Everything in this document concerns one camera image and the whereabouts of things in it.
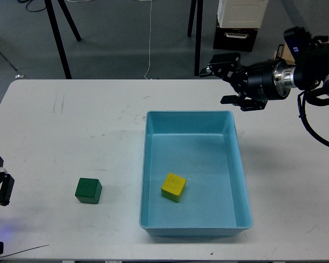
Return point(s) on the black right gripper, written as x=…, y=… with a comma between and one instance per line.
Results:
x=255, y=84

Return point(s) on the green wooden cube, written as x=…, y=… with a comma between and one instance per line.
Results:
x=88, y=190

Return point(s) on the yellow wooden cube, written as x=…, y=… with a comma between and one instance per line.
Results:
x=173, y=187

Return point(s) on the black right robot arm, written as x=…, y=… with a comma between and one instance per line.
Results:
x=312, y=81

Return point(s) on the white appliance box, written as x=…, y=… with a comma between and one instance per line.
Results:
x=241, y=14

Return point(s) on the black drawer cabinet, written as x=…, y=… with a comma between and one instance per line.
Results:
x=235, y=39

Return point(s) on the light blue plastic bin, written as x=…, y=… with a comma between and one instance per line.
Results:
x=202, y=147

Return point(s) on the black stand legs right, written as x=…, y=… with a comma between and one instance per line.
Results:
x=196, y=12

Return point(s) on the thin black cable tie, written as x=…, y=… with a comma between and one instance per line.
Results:
x=25, y=250

